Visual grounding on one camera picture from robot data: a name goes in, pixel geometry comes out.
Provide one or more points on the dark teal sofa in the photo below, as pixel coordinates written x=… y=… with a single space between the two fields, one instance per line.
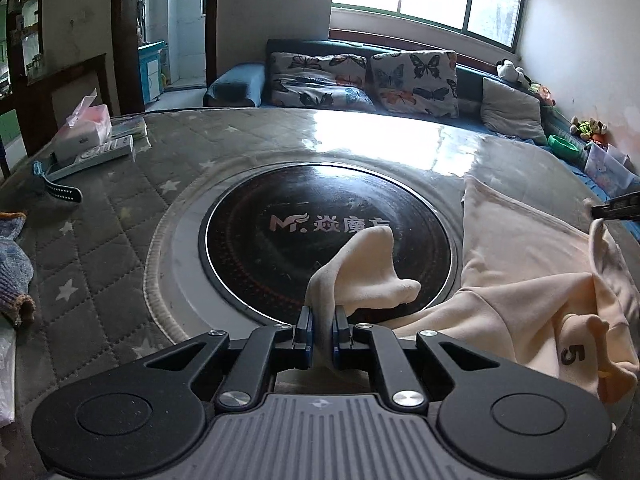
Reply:
x=246 y=84

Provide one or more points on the pink tissue box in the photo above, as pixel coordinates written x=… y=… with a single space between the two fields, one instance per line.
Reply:
x=87 y=127

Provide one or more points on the blue grey knitted glove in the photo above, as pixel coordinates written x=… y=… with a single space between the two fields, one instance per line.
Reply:
x=17 y=306

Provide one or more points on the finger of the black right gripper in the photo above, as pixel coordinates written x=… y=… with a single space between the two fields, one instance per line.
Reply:
x=624 y=207

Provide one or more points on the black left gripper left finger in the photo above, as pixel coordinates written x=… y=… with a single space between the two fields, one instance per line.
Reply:
x=303 y=340

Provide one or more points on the blue white cabinet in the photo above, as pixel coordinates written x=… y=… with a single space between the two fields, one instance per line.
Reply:
x=150 y=68

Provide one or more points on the panda plush toy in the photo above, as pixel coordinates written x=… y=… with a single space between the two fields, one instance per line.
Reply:
x=509 y=72

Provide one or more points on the grey plain cushion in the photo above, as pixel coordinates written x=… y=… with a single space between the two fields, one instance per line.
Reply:
x=511 y=112

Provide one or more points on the dark wooden side table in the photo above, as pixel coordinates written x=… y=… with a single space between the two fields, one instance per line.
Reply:
x=42 y=105

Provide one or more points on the grey quilted star table cover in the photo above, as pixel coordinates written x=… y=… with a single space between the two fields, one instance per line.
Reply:
x=134 y=367

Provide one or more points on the green plastic bowl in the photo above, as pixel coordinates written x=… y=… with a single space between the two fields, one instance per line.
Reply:
x=562 y=148

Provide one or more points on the white pink plastic bag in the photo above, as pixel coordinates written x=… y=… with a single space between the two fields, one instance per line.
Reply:
x=7 y=374

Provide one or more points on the black round induction cooktop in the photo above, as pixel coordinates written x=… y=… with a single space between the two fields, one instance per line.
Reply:
x=261 y=241

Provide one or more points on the left butterfly print pillow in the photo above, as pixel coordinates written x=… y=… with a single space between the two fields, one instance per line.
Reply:
x=330 y=82

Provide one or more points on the white remote control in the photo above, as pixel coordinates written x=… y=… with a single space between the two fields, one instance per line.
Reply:
x=111 y=150

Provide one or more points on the cream sweatshirt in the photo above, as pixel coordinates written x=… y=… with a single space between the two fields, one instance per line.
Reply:
x=540 y=293

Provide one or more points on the butterfly print pillow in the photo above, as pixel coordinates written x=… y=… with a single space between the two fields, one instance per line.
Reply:
x=417 y=82
x=330 y=82

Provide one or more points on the clear plastic storage box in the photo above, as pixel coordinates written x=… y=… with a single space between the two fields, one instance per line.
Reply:
x=608 y=173

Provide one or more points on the colourful plush toys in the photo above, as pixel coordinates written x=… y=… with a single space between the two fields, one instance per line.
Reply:
x=590 y=130

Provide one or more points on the right butterfly print pillow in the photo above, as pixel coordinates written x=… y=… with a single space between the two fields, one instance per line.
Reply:
x=417 y=82

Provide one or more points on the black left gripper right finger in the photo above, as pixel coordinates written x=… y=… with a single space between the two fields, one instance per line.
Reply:
x=341 y=336

